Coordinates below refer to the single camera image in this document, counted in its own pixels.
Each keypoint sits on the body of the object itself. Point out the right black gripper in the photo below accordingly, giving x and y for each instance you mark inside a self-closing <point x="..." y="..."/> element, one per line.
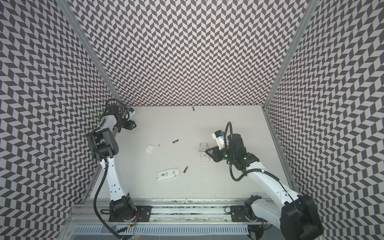
<point x="218" y="153"/>

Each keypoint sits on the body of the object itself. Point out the white remote with barcode label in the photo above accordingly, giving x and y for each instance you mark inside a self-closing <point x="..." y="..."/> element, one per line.
<point x="168" y="174"/>

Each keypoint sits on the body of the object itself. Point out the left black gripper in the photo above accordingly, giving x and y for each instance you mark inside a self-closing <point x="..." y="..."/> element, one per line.
<point x="129" y="125"/>

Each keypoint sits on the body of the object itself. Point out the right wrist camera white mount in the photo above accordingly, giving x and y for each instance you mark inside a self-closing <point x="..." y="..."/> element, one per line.
<point x="218" y="136"/>

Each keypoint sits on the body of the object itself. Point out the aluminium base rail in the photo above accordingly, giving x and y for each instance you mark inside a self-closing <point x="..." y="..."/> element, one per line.
<point x="180" y="211"/>

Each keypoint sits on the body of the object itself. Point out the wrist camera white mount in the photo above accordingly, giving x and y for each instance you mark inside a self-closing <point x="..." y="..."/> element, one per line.
<point x="129" y="113"/>
<point x="218" y="136"/>

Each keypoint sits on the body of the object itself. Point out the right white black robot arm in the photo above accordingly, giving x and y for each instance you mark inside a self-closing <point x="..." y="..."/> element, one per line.
<point x="295" y="215"/>

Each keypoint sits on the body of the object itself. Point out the white remote with back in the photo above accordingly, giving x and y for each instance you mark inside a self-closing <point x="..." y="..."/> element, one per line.
<point x="204" y="157"/>

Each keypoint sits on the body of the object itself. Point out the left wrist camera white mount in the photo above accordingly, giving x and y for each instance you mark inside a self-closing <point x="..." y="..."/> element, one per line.
<point x="129" y="113"/>

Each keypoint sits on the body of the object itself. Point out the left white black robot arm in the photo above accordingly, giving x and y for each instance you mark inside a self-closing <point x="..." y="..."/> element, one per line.
<point x="104" y="148"/>

